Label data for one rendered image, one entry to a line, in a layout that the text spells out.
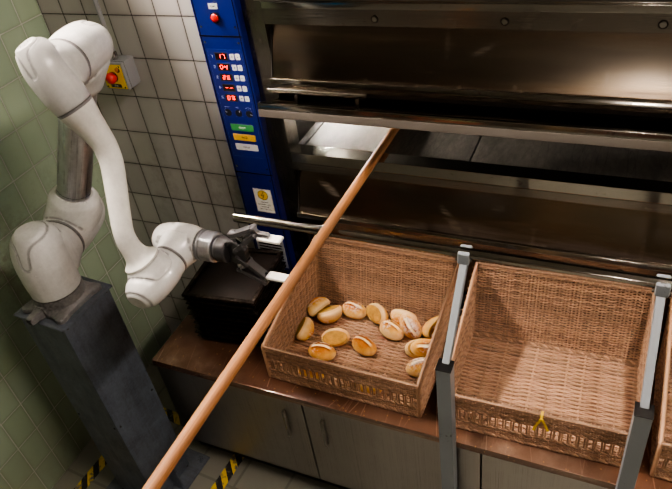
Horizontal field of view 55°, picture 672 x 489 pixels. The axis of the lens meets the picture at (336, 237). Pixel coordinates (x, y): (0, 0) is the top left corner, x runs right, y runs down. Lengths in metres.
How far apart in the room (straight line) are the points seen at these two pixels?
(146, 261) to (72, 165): 0.43
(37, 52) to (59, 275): 0.68
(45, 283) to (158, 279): 0.43
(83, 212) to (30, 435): 1.08
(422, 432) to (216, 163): 1.20
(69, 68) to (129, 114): 0.86
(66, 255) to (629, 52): 1.65
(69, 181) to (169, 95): 0.53
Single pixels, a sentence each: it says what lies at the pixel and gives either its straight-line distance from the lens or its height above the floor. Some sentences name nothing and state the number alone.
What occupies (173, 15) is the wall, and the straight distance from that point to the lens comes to 2.26.
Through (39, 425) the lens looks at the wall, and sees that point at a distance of 2.92.
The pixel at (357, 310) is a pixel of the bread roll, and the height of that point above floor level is 0.63.
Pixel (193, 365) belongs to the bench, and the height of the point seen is 0.58.
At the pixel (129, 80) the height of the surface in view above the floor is 1.44.
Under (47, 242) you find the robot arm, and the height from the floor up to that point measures 1.24.
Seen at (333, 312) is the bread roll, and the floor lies 0.65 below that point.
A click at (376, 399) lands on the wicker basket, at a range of 2.14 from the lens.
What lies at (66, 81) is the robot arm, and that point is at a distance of 1.75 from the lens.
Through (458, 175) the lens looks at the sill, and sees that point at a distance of 2.08.
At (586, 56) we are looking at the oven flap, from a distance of 1.85.
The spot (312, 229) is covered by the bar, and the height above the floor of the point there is 1.17.
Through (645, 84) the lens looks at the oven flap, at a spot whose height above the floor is 1.50.
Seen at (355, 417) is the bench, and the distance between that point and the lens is 2.17.
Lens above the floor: 2.29
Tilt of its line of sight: 37 degrees down
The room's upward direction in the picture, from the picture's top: 9 degrees counter-clockwise
